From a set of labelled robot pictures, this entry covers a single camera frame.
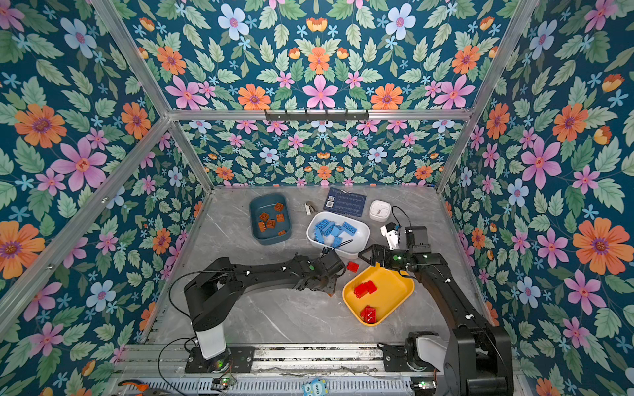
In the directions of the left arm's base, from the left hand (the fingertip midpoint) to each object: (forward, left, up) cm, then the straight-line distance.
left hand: (335, 281), depth 86 cm
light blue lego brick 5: (+23, -2, -2) cm, 23 cm away
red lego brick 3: (-15, -10, +3) cm, 18 cm away
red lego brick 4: (-2, -13, -3) cm, 14 cm away
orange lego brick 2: (+28, +26, -2) cm, 39 cm away
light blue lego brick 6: (+23, -7, -1) cm, 24 cm away
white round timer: (+32, -22, -1) cm, 39 cm away
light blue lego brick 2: (+23, +2, -1) cm, 23 cm away
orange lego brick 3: (+27, +29, -2) cm, 40 cm away
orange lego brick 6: (+23, +21, -2) cm, 31 cm away
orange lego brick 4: (+32, +22, -2) cm, 39 cm away
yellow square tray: (-2, -21, -3) cm, 22 cm away
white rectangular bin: (+21, -6, -3) cm, 22 cm away
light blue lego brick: (+27, +3, -2) cm, 27 cm away
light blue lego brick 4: (+19, -2, -2) cm, 19 cm away
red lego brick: (+7, -8, -4) cm, 11 cm away
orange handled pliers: (-26, +57, -3) cm, 63 cm away
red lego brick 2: (-11, -10, -1) cm, 15 cm away
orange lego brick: (+33, +29, -2) cm, 44 cm away
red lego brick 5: (-3, -9, -2) cm, 10 cm away
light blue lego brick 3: (+20, +5, -1) cm, 21 cm away
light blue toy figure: (-30, +7, -1) cm, 31 cm away
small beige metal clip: (+37, +10, -2) cm, 39 cm away
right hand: (+4, -12, +10) cm, 16 cm away
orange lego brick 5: (+38, +23, -3) cm, 45 cm away
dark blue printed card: (+39, -7, -2) cm, 39 cm away
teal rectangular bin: (+32, +26, -3) cm, 42 cm away
